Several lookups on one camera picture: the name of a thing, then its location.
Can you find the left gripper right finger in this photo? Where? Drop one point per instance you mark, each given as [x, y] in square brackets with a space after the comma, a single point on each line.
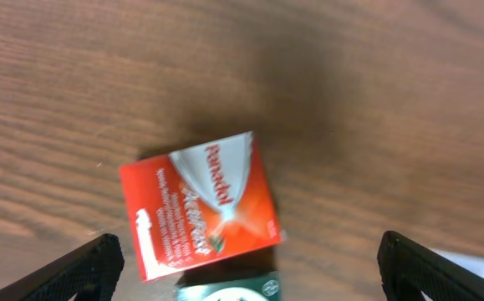
[411, 272]

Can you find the green round-logo box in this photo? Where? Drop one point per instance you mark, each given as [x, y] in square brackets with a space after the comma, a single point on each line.
[262, 287]

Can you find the red Panadol box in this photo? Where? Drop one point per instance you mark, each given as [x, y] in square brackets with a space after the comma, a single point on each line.
[199, 205]

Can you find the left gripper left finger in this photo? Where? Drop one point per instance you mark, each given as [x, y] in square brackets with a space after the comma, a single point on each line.
[88, 273]

